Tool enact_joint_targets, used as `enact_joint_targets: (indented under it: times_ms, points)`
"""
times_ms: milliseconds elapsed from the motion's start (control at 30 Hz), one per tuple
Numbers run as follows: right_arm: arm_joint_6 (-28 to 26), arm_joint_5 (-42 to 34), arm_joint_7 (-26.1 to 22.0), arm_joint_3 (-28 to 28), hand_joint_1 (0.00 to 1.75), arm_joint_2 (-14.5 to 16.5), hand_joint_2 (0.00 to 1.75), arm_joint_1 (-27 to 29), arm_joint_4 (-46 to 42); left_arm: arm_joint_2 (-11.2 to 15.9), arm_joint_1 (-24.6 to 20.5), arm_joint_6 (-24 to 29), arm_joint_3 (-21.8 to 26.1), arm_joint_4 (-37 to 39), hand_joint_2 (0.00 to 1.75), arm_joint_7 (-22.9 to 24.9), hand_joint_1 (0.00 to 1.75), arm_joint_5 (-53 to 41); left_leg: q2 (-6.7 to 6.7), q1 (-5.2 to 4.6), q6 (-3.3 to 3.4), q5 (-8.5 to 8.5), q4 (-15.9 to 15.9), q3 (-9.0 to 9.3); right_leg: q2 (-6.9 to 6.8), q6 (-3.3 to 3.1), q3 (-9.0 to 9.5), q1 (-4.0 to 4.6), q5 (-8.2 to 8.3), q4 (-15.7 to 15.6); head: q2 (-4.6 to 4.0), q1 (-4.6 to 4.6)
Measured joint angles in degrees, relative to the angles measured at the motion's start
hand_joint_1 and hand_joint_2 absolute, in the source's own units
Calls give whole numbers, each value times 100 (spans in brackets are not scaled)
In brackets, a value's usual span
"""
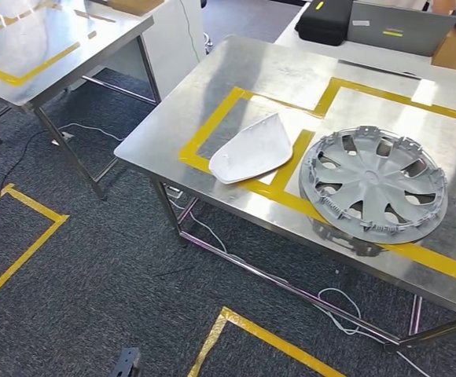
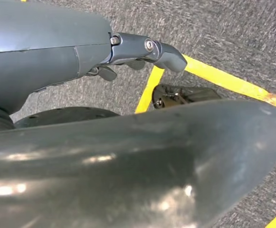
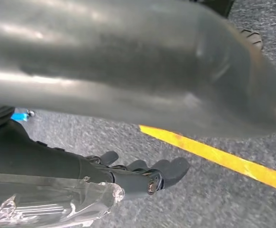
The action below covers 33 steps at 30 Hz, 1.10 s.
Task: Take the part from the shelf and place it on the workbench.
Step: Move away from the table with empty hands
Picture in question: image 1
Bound silver plastic wheel hubcap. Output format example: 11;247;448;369
299;124;449;247

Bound white plastic cover part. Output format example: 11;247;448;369
208;112;294;185

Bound steel workbench with tape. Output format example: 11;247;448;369
114;35;456;355

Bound white cabinet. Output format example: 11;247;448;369
68;0;207;102

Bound yellow floor tape square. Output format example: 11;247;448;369
187;306;347;377
0;183;70;313

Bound white desk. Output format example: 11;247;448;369
275;0;456;82

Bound black zip case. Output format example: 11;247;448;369
294;0;355;47

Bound black robot left foot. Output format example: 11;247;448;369
109;346;142;377

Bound steel table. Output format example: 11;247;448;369
0;0;162;201

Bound grey laptop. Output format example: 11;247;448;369
346;0;456;57

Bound yellow tape on table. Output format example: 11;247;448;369
0;0;117;87

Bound person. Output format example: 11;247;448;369
369;0;456;14

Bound white floor cable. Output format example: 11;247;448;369
169;197;228;254
316;287;431;377
59;122;125;142

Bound black floor cable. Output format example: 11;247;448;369
0;130;52;196

